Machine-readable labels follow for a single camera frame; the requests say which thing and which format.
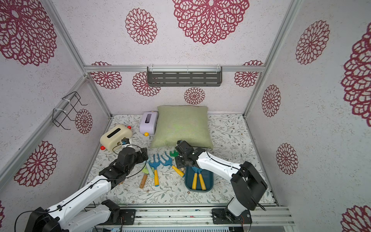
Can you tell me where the green rake wooden handle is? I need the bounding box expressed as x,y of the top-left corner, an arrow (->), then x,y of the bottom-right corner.
170,150 -> 179,157

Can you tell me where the blue rake yellow handle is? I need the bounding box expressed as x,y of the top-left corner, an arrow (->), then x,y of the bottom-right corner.
192,167 -> 198,190
149,154 -> 160,187
160,152 -> 185,177

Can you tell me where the blue fork yellow handle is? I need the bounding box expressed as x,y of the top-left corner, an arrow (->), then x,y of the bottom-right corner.
197,168 -> 206,190

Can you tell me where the teal plastic storage box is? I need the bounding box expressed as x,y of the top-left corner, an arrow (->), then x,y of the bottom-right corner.
184,167 -> 214,192

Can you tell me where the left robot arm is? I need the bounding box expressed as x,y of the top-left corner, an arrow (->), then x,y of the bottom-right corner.
25,145 -> 148,232

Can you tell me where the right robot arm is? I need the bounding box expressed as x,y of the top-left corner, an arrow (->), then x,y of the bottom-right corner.
175,140 -> 268,217

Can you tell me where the purple toy toaster box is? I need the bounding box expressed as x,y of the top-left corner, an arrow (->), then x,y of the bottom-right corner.
140,111 -> 158,136

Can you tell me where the green square pillow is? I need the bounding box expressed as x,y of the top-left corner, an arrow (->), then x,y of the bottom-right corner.
150,105 -> 214,149

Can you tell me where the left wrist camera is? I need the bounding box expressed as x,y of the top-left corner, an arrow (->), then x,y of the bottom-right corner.
121,138 -> 130,146

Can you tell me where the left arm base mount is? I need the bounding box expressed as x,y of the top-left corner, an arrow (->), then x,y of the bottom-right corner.
99,209 -> 136,226

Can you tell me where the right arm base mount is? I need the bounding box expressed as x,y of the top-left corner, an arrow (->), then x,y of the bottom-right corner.
212,208 -> 252,224

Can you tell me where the grey wall shelf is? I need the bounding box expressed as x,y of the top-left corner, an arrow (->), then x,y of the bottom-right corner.
146,66 -> 222,87

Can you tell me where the black wire wall rack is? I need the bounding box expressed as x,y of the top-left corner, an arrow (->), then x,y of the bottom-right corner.
51,91 -> 87,131

